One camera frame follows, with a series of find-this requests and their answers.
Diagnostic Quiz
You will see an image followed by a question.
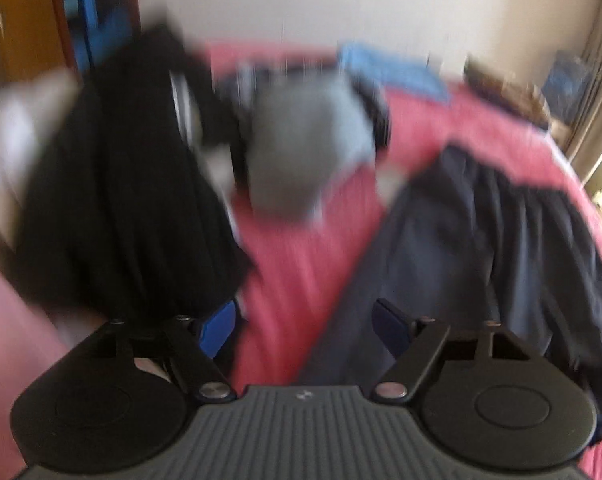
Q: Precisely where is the grey garment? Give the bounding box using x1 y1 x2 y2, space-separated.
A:
245 72 382 224

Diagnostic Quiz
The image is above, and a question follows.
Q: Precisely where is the white cloth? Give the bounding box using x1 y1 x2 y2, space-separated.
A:
0 69 82 253

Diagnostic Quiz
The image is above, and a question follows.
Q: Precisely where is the blue cloth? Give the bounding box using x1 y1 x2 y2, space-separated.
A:
338 41 450 104

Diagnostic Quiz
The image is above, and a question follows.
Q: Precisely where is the pink printed blanket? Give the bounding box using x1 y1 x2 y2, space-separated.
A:
0 42 602 480

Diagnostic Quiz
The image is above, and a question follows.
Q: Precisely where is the black garment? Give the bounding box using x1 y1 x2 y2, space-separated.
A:
13 25 256 323

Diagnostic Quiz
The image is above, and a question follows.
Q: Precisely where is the brown bundle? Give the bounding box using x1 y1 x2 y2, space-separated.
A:
465 54 573 142

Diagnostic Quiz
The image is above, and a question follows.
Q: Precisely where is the beige curtain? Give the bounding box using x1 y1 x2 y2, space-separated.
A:
565 0 602 202

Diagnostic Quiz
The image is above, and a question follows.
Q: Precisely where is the blue bag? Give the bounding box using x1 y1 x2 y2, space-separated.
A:
543 50 595 127

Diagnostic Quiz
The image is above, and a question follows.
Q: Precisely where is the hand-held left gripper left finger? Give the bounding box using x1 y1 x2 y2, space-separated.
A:
98 300 240 403

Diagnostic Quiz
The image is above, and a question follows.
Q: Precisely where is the blue object behind door frame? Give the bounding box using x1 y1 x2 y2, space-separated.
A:
63 0 138 72

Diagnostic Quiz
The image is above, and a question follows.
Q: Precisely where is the wooden door frame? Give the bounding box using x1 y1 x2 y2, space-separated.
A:
0 0 82 92

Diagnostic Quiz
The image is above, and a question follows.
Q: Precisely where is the dark navy garment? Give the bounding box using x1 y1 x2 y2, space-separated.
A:
298 144 602 442

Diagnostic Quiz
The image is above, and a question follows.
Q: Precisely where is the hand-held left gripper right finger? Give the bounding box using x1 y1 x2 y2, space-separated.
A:
372 297 513 403

